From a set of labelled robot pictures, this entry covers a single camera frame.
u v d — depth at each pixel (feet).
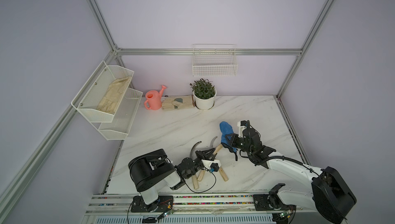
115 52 2.99
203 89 3.32
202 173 2.69
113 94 2.63
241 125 2.54
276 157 1.88
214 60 3.12
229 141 2.61
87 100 2.19
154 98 3.48
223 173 2.69
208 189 2.36
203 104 3.57
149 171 1.55
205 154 2.45
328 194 1.36
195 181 2.59
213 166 2.24
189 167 2.10
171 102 3.76
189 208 2.40
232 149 2.56
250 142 2.08
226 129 2.75
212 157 2.55
